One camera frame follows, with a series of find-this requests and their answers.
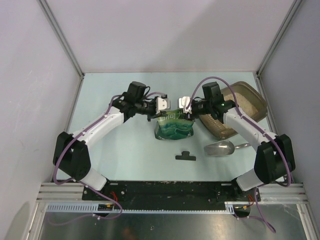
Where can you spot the white slotted cable duct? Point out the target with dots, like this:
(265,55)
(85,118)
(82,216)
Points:
(102,208)

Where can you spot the black bag clip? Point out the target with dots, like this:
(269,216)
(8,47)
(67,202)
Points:
(185,156)

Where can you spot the beige cat litter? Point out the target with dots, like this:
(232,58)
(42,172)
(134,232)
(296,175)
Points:
(243,103)

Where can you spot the brown plastic litter box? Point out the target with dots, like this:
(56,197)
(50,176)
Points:
(249,100)

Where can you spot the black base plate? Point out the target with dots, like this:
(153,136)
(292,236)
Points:
(218,191)

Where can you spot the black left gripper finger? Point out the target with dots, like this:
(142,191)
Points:
(151,116)
(160,113)

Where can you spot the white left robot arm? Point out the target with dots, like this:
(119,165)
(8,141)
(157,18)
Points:
(72,150)

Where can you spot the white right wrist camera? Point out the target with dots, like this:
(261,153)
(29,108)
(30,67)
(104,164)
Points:
(184,103)

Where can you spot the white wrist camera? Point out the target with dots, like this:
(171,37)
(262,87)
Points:
(184,103)
(162,104)

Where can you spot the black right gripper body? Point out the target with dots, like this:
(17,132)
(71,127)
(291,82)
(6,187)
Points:
(201,108)

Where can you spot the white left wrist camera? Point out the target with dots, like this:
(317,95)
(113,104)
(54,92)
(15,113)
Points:
(162,104)

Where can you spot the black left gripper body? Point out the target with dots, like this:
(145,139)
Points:
(145,108)

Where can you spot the aluminium frame rail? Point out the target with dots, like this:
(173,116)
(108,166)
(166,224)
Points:
(65,193)

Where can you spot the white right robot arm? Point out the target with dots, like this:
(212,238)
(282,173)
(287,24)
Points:
(274,153)

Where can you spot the green litter bag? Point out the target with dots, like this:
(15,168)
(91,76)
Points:
(174,126)

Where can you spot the metal scoop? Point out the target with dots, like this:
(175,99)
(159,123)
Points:
(223,148)

